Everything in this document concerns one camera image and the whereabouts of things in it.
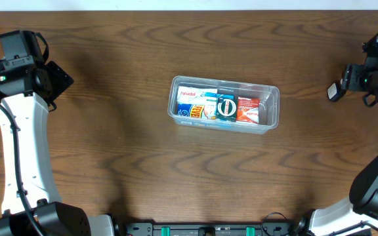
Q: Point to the dark syrup bottle white cap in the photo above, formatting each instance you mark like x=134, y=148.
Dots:
x=335, y=92

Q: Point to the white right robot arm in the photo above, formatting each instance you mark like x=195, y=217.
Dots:
x=358, y=213

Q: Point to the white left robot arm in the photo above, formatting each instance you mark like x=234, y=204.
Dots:
x=31, y=203

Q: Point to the dark green medicine box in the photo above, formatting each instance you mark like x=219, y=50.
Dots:
x=226, y=107

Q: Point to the clear plastic container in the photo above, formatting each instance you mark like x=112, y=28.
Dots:
x=269, y=106

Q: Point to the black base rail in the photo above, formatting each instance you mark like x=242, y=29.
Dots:
x=273, y=228

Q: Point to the red Panadol box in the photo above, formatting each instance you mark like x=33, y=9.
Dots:
x=248, y=110

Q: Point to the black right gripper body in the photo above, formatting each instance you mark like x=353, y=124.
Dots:
x=353, y=73

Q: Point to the white blue Panadol box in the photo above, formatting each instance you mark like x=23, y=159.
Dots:
x=192, y=95

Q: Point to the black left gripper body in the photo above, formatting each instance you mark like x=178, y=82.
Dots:
x=39, y=86

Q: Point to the blue Kool Fever box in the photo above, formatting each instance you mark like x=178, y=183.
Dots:
x=203, y=107

